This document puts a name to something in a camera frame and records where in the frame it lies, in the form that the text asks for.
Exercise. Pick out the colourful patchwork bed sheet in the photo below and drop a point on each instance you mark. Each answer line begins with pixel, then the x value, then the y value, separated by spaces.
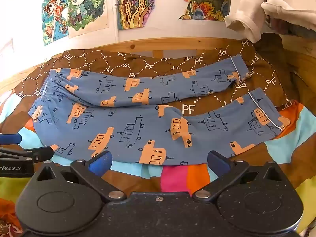
pixel 177 177

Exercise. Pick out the torn dark colourful wall poster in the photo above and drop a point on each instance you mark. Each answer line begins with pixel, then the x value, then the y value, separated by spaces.
pixel 205 2

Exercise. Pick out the blue cartoon wall poster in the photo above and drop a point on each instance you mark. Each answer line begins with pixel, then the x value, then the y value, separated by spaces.
pixel 54 22

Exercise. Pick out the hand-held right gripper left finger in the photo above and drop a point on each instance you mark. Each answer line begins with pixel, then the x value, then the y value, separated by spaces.
pixel 100 164

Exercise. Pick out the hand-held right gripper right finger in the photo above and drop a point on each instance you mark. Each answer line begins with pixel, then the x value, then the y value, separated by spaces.
pixel 218 164

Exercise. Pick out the white wall pipe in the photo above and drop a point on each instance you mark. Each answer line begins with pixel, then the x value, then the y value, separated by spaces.
pixel 115 22

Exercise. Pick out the white hanging shirt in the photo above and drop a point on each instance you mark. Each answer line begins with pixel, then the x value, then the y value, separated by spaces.
pixel 246 12

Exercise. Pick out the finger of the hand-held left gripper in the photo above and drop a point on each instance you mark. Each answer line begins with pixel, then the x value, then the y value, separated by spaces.
pixel 37 154
pixel 9 139

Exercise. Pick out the brown patterned blanket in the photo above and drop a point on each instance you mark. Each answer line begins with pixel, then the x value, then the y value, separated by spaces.
pixel 153 65

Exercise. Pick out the white folded cloth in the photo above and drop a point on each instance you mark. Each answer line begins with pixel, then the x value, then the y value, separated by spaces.
pixel 288 9

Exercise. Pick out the blond cartoon figure wall poster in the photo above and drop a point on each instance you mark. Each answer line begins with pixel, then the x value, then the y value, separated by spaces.
pixel 84 7

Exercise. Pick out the blue printed pants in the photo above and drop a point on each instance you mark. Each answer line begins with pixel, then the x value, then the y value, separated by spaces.
pixel 138 133

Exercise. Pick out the swirly colourful wall poster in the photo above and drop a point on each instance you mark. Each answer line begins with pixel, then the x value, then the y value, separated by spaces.
pixel 138 2

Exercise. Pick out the wooden bed frame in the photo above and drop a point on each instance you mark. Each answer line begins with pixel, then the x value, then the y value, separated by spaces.
pixel 153 45

